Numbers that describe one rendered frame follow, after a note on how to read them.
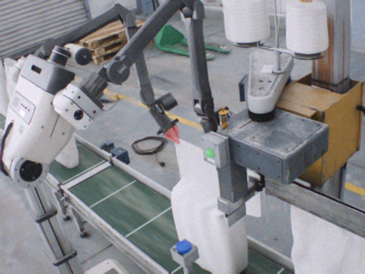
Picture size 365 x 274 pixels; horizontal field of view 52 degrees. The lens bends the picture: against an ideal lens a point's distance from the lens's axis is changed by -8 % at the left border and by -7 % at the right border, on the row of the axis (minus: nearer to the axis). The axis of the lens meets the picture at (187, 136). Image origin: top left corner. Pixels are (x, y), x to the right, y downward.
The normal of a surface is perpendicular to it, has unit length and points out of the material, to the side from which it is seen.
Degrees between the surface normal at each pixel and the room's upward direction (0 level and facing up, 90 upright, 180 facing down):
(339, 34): 90
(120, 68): 79
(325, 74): 90
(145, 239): 0
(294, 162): 90
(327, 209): 90
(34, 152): 115
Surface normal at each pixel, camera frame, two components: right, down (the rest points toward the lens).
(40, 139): 0.31, 0.76
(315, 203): -0.73, 0.41
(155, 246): -0.13, -0.87
